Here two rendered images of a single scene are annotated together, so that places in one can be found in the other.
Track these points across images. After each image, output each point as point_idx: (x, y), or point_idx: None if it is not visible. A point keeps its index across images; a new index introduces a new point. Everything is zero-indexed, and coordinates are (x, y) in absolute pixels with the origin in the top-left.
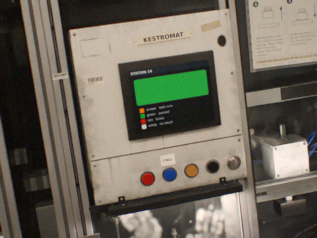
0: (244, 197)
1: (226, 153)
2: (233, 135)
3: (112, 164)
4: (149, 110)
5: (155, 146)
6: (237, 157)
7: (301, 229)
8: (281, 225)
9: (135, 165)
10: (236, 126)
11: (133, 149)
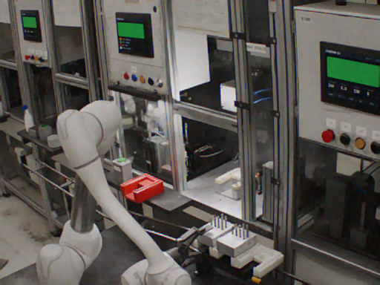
0: (168, 107)
1: (156, 76)
2: (159, 66)
3: (115, 62)
4: (122, 39)
5: (129, 59)
6: (160, 80)
7: None
8: None
9: (122, 67)
10: (161, 61)
11: (122, 58)
